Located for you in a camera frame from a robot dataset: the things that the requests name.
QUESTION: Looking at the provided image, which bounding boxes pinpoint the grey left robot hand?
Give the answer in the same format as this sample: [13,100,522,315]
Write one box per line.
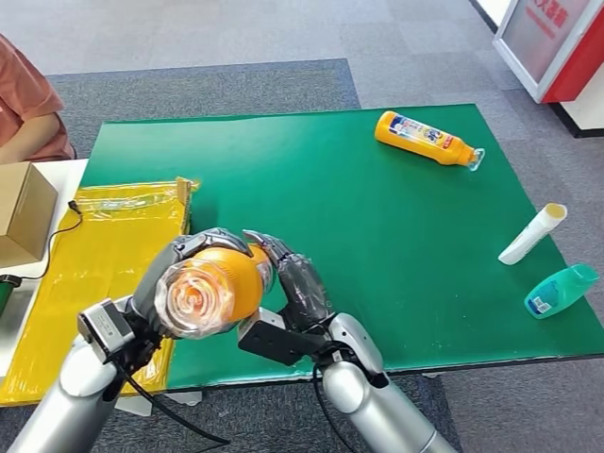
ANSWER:
[127,227,254,327]

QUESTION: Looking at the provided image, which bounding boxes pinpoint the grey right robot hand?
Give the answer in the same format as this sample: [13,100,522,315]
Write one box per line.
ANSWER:
[242,229,332,333]

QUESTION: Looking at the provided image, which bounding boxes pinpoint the orange bottle with clear cap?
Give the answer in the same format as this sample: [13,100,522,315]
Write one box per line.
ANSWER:
[154,243,275,342]
[373,110,485,174]

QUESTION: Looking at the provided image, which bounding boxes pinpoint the teal plastic bottle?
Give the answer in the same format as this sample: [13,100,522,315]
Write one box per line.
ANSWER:
[522,262,600,322]

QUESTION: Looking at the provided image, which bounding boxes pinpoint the yellow plastic bag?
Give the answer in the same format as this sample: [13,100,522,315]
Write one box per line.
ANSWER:
[0,177,200,409]

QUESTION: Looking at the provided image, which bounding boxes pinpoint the green table mat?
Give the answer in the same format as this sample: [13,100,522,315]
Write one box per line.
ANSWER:
[79,103,604,390]

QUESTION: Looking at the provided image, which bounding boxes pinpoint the brown cardboard box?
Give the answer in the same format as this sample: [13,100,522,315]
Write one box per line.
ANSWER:
[0,160,59,269]

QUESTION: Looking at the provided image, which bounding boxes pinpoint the dark green object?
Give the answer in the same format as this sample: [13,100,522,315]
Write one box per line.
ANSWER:
[0,274,23,318]

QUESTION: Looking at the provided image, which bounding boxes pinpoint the person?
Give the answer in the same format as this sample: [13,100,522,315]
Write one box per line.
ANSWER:
[0,34,77,166]

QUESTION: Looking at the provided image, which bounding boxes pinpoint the white tube with yellow cap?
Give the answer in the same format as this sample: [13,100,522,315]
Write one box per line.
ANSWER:
[497,202,569,268]

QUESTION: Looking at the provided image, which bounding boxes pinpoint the red white fire cabinet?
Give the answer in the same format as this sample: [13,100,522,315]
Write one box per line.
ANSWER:
[492,0,604,105]

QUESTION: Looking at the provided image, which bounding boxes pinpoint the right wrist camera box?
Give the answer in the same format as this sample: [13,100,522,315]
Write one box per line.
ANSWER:
[236,307,332,368]

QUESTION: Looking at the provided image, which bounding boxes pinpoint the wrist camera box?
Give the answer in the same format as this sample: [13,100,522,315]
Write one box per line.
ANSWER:
[236,307,332,368]
[77,297,136,364]

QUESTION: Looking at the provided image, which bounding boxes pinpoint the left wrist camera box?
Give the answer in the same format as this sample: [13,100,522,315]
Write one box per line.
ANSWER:
[77,297,136,364]

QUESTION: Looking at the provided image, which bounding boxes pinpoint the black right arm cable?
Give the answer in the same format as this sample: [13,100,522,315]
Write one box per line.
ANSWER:
[310,362,360,453]

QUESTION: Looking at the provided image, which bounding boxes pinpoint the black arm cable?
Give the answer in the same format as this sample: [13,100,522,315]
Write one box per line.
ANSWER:
[310,362,360,453]
[109,359,233,453]

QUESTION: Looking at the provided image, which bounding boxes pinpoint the thin black cable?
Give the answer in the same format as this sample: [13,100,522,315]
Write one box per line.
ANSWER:
[18,199,84,283]

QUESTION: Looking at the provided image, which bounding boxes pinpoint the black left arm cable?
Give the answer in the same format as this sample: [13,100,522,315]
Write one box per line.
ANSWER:
[109,359,233,453]

